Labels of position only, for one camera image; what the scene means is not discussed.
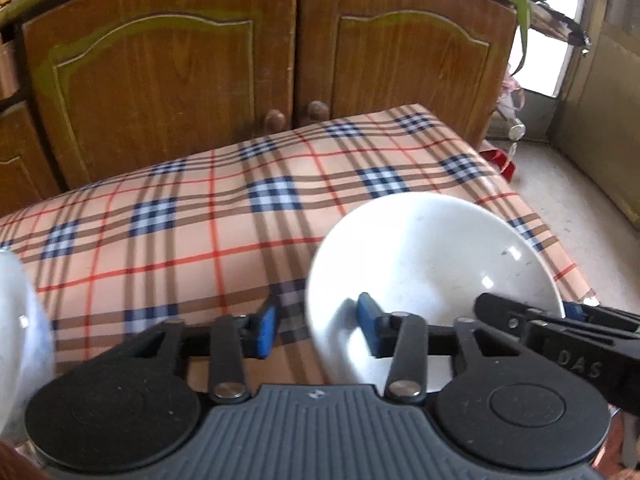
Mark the pink fabric bundle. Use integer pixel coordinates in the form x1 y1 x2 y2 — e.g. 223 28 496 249
500 72 526 111

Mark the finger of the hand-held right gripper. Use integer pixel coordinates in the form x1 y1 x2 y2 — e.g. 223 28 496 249
474 292 567 337
564 300 640 332

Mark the plain white bowl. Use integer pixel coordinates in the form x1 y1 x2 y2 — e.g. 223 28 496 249
305 191 566 396

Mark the glazed door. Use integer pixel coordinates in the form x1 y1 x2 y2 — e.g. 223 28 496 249
520 22 583 101

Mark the double-door wooden cabinet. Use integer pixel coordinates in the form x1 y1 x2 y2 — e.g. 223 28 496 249
20 0 518 191

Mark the blue patterned white bowl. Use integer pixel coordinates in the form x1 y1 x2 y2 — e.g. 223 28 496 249
0 247 56 426

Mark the grey door panel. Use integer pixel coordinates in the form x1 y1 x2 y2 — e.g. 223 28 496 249
547 0 640 221

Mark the plaid tablecloth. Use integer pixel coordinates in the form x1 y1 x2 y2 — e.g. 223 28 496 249
0 104 598 411

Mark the green onion leaf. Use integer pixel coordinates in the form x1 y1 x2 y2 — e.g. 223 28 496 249
515 0 533 73

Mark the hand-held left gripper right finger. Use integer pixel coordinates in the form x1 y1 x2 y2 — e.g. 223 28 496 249
356 292 506 405

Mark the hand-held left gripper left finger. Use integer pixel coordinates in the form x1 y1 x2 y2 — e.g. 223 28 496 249
132 294 280 405

